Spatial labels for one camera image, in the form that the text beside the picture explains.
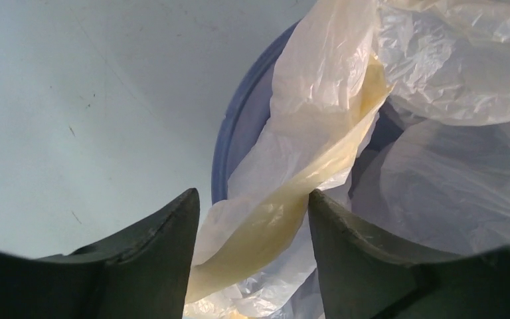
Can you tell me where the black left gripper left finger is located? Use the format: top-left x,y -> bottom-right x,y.
0,188 -> 200,318

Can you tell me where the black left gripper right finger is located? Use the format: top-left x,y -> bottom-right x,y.
308,190 -> 510,318

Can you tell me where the translucent yellowish trash bag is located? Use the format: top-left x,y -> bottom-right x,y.
183,1 -> 510,318

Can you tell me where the blue plastic trash bin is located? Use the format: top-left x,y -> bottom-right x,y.
211,22 -> 403,204

